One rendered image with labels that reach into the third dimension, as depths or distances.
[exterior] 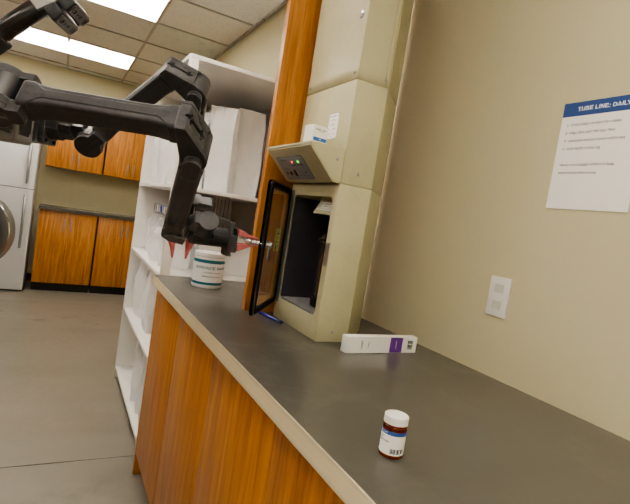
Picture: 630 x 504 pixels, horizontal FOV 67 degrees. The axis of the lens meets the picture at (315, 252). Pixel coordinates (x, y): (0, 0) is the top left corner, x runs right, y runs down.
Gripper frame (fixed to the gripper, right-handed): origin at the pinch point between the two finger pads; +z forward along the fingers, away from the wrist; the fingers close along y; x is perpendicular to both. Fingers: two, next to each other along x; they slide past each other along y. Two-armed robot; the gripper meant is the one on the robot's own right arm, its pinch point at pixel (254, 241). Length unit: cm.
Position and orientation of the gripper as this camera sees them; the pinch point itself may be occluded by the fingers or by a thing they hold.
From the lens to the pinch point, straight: 146.8
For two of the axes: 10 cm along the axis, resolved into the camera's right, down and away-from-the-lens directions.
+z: 8.8, 1.1, 4.7
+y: 1.5, -9.9, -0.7
